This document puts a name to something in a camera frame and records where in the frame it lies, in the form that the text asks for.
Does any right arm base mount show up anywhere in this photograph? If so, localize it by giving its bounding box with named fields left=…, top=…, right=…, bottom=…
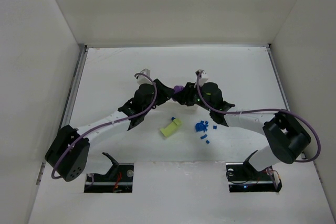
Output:
left=225, top=151, right=282, bottom=193

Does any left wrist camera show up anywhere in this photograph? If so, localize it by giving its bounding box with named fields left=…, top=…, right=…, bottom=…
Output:
left=134, top=68, right=151, bottom=83

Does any blue lego cluster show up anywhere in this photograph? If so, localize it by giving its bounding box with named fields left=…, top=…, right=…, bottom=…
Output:
left=195, top=121, right=208, bottom=132

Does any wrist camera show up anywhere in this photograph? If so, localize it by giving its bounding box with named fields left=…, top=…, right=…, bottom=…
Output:
left=134, top=68, right=151, bottom=83
left=195, top=69, right=208, bottom=87

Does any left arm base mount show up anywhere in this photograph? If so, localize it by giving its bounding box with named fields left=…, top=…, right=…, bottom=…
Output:
left=83, top=152, right=134, bottom=194

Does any white three-compartment tray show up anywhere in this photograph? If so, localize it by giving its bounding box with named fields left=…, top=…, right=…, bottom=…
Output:
left=184, top=105, right=199, bottom=112

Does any light green lego slide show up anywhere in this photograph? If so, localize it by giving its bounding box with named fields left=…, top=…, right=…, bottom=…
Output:
left=160, top=118, right=182, bottom=137

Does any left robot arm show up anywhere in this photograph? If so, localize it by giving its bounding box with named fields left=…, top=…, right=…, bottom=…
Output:
left=45, top=79, right=174, bottom=182

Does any purple flower lego block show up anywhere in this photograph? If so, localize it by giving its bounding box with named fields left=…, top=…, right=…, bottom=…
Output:
left=173, top=85, right=184, bottom=94

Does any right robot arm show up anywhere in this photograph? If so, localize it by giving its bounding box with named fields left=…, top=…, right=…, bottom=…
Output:
left=173, top=82, right=311, bottom=172

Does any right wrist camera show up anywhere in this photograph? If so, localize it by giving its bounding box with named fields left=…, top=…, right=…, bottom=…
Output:
left=195, top=69, right=208, bottom=87

